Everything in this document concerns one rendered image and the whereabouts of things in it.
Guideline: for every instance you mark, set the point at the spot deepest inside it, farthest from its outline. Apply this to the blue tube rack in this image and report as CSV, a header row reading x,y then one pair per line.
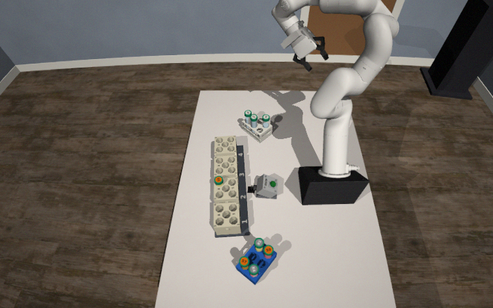
x,y
256,257

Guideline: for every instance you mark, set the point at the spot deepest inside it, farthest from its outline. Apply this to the conical tube with pink liquid and green cap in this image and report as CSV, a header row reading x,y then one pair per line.
x,y
268,251

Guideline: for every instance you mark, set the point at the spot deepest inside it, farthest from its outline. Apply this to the green-capped tube with grey dot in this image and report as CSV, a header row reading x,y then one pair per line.
x,y
259,243

